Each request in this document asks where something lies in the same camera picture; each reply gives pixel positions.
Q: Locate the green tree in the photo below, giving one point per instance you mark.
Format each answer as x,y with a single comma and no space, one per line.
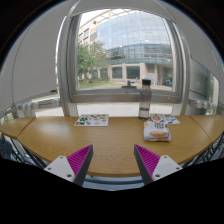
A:
88,56

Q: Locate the sticker sheet with red ball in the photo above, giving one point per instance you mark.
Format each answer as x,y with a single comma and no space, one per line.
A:
165,119

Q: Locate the glass-fronted building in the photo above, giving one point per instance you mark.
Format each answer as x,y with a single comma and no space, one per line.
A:
136,33

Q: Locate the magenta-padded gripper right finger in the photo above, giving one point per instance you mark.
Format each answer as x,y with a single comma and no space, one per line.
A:
165,166

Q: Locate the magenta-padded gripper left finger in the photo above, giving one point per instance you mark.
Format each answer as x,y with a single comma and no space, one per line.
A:
60,166

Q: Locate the sticker sheet with green stickers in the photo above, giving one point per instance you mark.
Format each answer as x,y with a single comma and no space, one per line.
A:
91,120

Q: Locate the clear bottle with black cap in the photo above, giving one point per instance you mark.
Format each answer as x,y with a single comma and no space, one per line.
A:
145,101

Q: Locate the grey window frame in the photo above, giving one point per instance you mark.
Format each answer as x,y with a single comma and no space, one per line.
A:
110,96

